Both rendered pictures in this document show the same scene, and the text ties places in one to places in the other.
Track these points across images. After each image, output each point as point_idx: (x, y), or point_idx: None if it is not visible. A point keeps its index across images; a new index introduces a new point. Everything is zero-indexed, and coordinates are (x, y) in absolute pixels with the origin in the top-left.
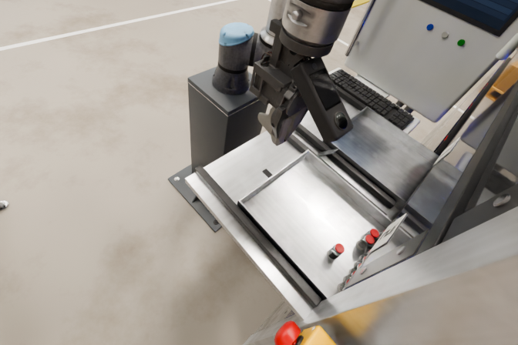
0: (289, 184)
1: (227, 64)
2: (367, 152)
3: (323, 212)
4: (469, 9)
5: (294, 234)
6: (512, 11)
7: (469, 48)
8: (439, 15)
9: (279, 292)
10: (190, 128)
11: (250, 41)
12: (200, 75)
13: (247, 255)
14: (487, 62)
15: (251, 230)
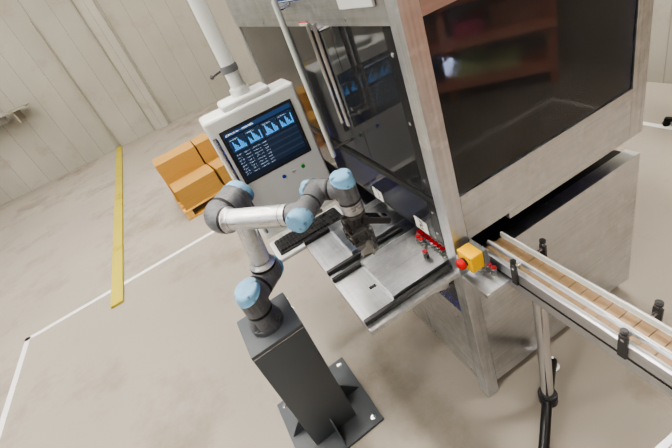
0: (382, 275)
1: (264, 309)
2: None
3: (402, 260)
4: (289, 155)
5: (414, 274)
6: (303, 140)
7: (308, 163)
8: (281, 169)
9: (444, 283)
10: (280, 396)
11: (259, 281)
12: (251, 347)
13: (424, 298)
14: (320, 159)
15: (411, 291)
